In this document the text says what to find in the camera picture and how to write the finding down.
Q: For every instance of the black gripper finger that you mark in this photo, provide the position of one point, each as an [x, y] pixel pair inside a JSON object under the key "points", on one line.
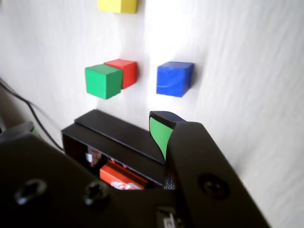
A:
{"points": [[202, 161], [47, 190]]}

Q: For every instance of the green wooden cube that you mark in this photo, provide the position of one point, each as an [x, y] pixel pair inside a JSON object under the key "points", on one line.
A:
{"points": [[99, 82]]}

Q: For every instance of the blue wooden cube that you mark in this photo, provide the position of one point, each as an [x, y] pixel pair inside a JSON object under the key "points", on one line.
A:
{"points": [[171, 79]]}

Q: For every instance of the red wooden cube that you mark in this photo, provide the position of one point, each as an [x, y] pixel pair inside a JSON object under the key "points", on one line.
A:
{"points": [[128, 71]]}

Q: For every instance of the yellow wooden cube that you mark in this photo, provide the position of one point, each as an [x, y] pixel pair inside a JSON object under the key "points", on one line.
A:
{"points": [[117, 5]]}

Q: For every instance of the orange red matchbox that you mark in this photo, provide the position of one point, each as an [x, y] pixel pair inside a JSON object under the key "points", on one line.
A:
{"points": [[114, 173]]}

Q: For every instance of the black cardboard inner tray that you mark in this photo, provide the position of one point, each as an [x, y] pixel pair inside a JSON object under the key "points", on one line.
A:
{"points": [[107, 148]]}

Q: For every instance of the black cardboard box base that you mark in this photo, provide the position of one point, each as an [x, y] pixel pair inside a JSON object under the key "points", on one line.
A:
{"points": [[114, 129]]}

